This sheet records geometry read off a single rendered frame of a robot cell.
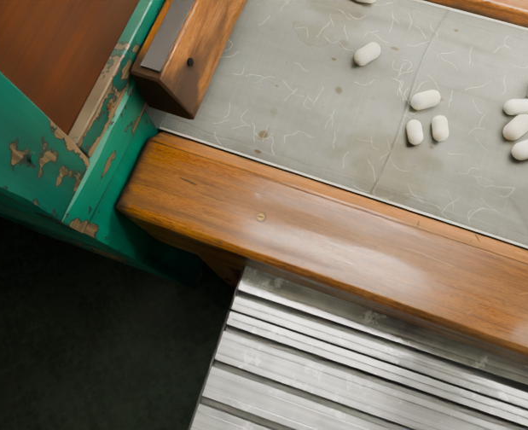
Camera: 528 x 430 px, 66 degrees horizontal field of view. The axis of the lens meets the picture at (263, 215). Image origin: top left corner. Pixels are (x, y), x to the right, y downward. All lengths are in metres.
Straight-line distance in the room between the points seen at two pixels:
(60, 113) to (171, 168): 0.15
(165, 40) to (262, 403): 0.43
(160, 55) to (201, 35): 0.06
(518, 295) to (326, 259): 0.20
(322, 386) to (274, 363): 0.06
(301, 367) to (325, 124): 0.30
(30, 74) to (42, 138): 0.05
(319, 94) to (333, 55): 0.06
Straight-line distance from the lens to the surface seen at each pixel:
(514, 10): 0.68
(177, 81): 0.46
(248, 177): 0.48
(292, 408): 0.55
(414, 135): 0.53
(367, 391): 0.56
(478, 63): 0.64
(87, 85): 0.43
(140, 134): 0.51
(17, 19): 0.35
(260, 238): 0.46
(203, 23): 0.49
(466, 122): 0.59
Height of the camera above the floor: 1.21
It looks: 74 degrees down
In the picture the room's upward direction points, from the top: 5 degrees counter-clockwise
